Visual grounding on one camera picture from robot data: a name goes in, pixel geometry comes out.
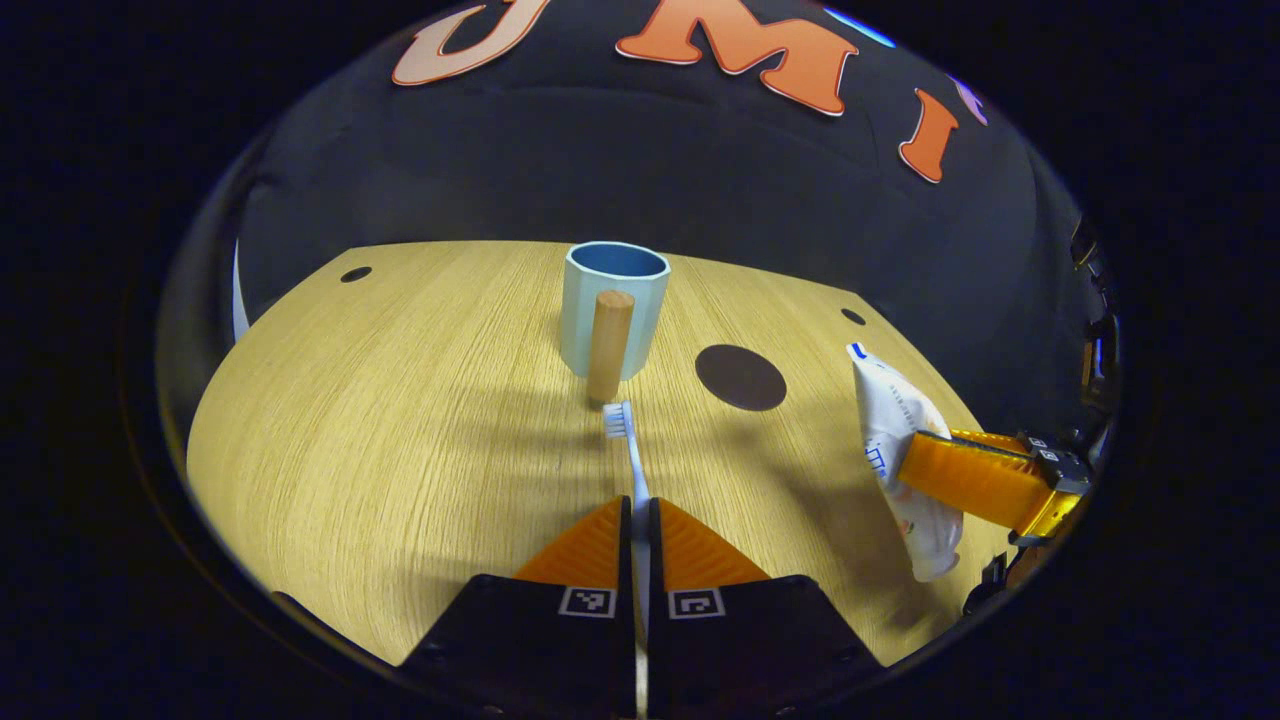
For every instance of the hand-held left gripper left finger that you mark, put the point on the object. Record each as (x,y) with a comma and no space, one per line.
(520,660)

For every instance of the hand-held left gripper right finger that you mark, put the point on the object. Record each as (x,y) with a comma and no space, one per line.
(760,660)

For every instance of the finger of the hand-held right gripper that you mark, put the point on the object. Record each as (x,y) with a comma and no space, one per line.
(980,480)
(990,434)

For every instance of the white toothpaste tube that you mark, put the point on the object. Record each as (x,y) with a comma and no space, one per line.
(890,410)

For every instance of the dark round coaster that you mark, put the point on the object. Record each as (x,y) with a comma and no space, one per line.
(740,377)

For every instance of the white blue toothbrush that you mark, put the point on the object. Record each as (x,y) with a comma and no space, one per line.
(620,420)

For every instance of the light blue cup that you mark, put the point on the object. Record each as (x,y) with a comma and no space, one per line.
(580,320)

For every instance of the black backdrop cloth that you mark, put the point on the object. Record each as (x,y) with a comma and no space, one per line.
(600,170)

